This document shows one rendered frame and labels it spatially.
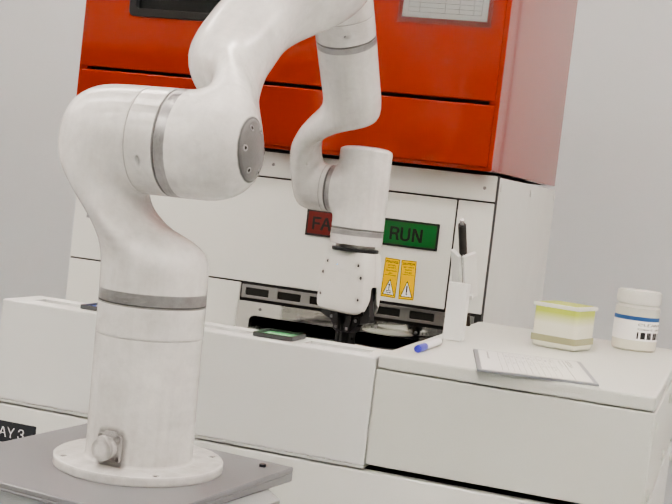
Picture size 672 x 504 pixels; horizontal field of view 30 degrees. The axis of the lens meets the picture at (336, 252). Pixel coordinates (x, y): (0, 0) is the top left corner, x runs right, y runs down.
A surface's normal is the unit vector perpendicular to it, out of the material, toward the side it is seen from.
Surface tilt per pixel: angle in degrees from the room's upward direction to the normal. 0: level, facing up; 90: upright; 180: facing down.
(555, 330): 90
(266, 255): 90
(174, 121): 68
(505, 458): 90
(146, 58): 90
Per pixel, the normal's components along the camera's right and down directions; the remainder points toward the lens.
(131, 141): -0.37, 0.11
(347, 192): -0.52, -0.01
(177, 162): -0.37, 0.39
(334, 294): -0.69, -0.07
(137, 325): -0.10, 0.06
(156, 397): 0.36, 0.10
